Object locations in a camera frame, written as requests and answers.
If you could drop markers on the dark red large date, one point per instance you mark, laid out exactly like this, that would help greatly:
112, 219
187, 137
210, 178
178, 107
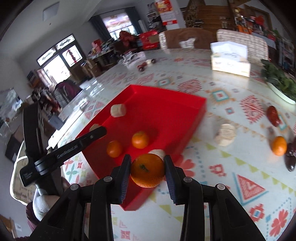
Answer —
290, 158

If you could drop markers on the white tissue box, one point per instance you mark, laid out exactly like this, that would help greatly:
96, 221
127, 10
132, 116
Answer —
230, 57

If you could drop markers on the white bowl of greens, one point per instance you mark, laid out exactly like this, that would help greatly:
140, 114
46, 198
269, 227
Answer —
282, 85

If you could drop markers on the brown chair back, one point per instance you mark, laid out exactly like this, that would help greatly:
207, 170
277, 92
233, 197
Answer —
192, 38

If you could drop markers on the white patterned chair back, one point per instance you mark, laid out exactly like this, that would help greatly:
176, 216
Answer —
257, 47

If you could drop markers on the red wall calendar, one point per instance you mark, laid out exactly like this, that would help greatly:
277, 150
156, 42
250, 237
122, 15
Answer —
166, 12

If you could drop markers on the red jujube date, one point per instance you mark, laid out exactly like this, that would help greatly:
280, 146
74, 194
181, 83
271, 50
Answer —
272, 116

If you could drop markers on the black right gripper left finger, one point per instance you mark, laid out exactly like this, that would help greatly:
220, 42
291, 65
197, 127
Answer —
107, 191

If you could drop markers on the orange tangerine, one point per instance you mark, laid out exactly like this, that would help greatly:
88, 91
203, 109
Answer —
114, 149
279, 146
140, 140
147, 170

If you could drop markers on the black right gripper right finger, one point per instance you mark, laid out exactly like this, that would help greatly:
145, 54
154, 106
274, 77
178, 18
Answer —
188, 192

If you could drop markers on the red tray box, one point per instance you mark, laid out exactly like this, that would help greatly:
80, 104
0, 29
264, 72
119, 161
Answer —
169, 118

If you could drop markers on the small fruits far table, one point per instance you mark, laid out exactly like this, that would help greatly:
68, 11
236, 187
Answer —
146, 63

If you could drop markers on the gloved hand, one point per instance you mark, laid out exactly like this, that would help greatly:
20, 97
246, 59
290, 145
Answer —
42, 204

